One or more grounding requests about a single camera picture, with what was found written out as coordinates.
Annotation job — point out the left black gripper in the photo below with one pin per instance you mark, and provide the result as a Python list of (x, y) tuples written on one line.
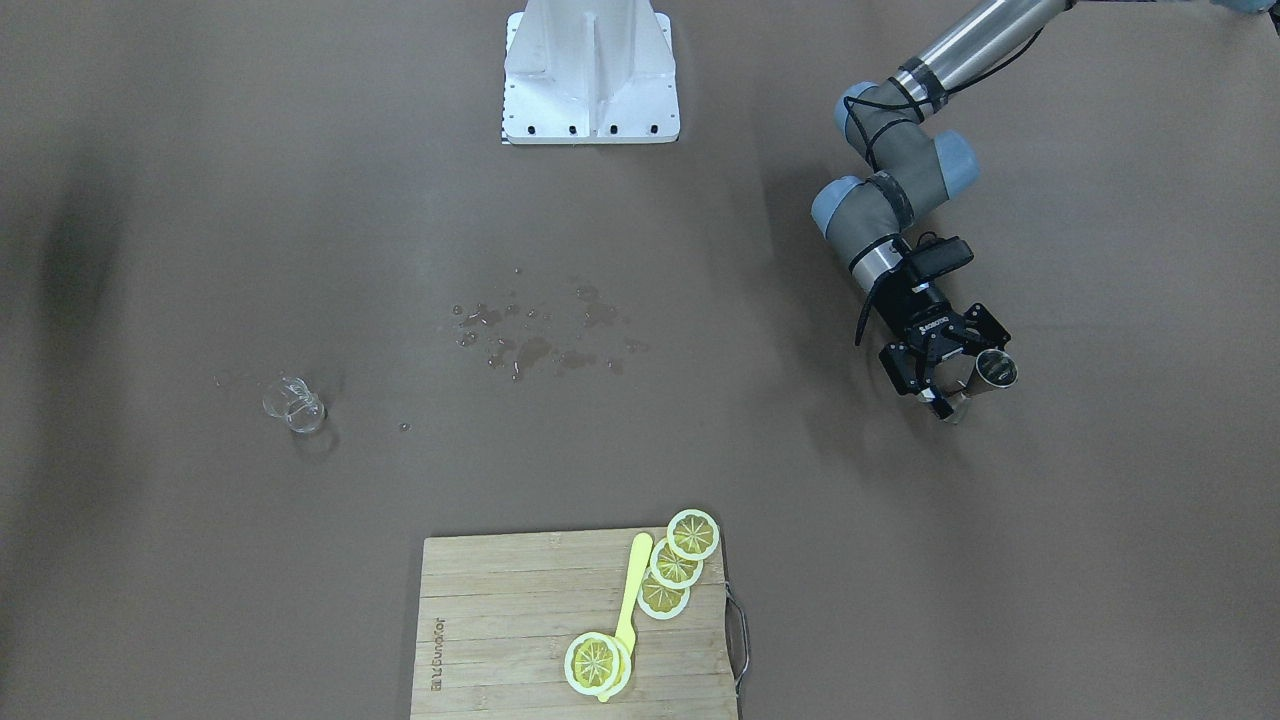
[(921, 309)]

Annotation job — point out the spilled liquid puddle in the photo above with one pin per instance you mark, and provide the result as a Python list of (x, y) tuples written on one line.
[(494, 355)]

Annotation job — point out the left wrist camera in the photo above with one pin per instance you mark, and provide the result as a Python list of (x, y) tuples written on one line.
[(934, 258)]

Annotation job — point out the steel jigger measuring cup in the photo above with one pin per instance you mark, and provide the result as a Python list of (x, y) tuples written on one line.
[(992, 369)]

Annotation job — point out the bamboo cutting board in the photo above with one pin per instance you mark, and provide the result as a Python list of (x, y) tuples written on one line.
[(498, 613)]

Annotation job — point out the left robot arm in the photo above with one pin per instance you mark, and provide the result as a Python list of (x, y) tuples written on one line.
[(867, 220)]

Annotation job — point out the lemon slice on spoon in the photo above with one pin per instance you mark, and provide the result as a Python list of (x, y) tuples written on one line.
[(597, 665)]

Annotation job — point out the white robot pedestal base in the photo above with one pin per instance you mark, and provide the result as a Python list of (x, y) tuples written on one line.
[(589, 73)]

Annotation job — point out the clear glass shaker cup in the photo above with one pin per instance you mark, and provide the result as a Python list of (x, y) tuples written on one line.
[(289, 399)]

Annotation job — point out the yellow plastic spoon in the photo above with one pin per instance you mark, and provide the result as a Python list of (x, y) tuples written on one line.
[(624, 636)]

